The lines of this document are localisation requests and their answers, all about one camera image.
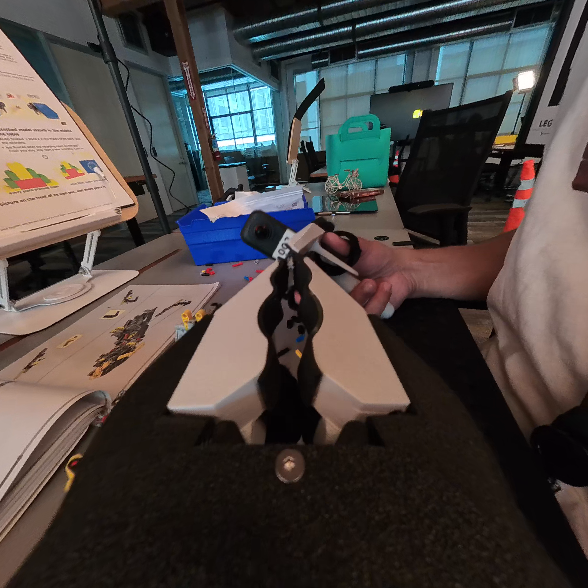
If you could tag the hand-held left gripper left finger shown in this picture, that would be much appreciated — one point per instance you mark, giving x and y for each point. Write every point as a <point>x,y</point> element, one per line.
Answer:
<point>216,367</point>

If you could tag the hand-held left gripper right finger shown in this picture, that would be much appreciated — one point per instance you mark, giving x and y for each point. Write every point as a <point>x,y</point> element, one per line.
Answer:
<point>363,367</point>

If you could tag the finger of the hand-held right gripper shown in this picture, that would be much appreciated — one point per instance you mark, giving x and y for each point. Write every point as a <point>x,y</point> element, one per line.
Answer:
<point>307,240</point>

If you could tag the blue plastic bin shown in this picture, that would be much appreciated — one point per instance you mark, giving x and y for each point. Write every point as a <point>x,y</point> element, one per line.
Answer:
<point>216,239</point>

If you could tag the pile of red blue lego pins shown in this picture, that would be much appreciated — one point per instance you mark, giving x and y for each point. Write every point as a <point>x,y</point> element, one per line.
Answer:
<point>234,271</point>

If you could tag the lego instruction booklet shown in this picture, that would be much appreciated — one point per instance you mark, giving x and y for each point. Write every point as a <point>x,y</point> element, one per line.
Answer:
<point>69,358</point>

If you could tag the person's right hand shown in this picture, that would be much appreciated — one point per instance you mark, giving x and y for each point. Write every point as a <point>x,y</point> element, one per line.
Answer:
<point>386,271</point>

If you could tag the crumpled white paper bag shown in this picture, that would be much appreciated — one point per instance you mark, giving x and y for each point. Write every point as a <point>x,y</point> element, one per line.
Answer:
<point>257,202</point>

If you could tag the black tablet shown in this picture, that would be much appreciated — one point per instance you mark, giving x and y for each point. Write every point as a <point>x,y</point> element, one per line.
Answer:
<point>353,206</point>

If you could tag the white folded stand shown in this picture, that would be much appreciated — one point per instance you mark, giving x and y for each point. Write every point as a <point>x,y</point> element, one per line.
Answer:
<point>294,177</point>

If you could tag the wooden bicycle model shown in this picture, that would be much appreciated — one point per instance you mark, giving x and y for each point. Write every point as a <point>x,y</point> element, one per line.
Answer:
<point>342,181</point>

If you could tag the brown small box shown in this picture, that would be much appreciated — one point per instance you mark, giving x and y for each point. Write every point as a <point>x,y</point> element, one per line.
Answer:
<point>363,193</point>

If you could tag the black office chair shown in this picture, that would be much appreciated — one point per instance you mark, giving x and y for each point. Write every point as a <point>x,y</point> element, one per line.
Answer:
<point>450,160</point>

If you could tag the wooden document stand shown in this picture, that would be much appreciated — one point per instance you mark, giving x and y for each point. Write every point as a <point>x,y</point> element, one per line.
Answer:
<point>69,285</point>

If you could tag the black metal pole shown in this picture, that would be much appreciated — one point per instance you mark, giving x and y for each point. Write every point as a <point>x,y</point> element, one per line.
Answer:
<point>128,115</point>

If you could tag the orange traffic cone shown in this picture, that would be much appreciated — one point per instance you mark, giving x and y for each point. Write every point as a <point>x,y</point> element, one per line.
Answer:
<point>521,202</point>

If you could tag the printed instruction sheet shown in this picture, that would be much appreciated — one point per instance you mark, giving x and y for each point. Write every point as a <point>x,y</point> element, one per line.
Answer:
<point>46,160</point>

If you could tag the studio light panel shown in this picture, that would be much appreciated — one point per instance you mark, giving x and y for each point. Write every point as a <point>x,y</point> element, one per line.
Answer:
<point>525,80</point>

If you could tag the white printed sign board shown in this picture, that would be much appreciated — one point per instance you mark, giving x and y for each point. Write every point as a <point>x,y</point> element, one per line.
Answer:
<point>551,92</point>

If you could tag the wooden post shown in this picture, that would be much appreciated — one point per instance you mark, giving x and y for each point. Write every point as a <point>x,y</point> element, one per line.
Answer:
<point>193,92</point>

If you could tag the wall mounted screen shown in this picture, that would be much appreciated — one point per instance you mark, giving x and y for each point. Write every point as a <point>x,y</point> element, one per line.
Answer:
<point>404,110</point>

